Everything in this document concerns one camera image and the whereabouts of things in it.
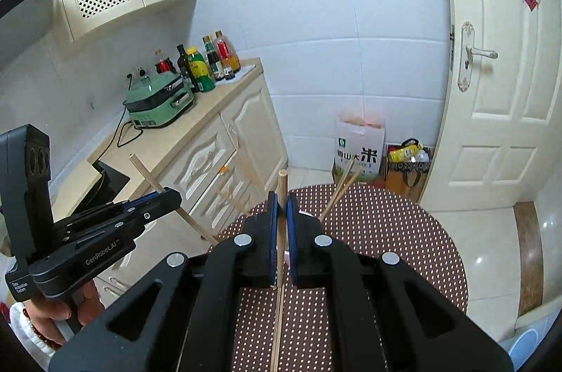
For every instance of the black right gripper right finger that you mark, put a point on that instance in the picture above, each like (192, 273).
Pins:
(402, 323)

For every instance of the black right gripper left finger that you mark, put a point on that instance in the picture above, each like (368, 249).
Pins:
(180, 316)

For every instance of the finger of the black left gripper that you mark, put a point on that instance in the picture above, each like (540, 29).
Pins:
(153, 202)

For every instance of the wooden chopstick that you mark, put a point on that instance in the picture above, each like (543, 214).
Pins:
(338, 189)
(281, 244)
(174, 197)
(349, 182)

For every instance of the pink paper cup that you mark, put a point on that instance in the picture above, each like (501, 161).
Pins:
(302, 229)

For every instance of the cream lower kitchen cabinet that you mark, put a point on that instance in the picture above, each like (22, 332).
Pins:
(222, 156)

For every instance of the left hand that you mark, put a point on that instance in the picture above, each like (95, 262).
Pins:
(43, 313)

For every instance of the black induction cooktop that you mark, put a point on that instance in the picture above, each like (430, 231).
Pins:
(111, 183)

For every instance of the brown polka dot tablecloth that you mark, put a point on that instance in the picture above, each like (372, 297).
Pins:
(371, 222)

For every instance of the green electric cooker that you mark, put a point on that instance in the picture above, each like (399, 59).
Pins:
(155, 102)

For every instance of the white blue trash bin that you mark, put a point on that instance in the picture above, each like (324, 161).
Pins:
(522, 345)

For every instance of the dark olive oil bottle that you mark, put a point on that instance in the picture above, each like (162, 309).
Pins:
(184, 66)

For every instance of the green yellow-label bottle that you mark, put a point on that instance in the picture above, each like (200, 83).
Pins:
(200, 69)

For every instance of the cola bottle red label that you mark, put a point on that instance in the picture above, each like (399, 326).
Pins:
(163, 64)

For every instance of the dark soy sauce bottle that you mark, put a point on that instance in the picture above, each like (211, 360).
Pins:
(213, 59)

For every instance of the orange red-label bottle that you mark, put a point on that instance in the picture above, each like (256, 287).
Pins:
(227, 54)

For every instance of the white rice bag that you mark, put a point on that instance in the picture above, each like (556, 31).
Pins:
(360, 141)

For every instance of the white panel door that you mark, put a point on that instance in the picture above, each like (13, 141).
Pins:
(500, 141)

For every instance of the silver door handle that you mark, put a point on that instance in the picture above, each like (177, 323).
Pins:
(468, 54)

